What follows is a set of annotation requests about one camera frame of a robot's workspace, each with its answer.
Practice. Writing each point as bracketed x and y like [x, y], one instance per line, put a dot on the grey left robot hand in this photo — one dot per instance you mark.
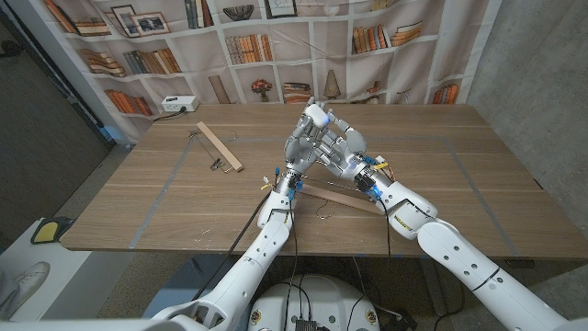
[301, 147]

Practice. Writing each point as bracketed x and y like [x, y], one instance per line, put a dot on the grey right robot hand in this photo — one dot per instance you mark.
[349, 156]

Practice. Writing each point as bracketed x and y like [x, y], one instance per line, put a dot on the white AirPods case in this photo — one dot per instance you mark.
[317, 115]

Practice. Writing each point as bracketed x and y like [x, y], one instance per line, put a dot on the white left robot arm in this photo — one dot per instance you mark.
[239, 276]

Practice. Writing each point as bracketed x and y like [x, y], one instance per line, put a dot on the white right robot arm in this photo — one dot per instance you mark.
[459, 257]

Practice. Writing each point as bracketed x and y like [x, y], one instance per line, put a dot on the wooden clip hanger, twisted rod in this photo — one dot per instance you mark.
[337, 197]

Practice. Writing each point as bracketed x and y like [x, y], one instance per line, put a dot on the printed bookshelf backdrop cloth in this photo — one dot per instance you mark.
[294, 69]

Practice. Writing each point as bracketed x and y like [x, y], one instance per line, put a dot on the white power strip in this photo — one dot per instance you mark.
[179, 103]

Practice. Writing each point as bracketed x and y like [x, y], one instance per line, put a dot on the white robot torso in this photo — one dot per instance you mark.
[312, 299]

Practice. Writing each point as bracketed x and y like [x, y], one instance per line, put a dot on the grey table leg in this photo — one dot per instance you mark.
[434, 285]

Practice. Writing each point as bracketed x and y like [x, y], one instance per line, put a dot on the yellow and black pedal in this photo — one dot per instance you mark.
[46, 230]

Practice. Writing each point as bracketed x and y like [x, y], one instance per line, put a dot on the white floor platform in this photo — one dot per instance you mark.
[64, 276]

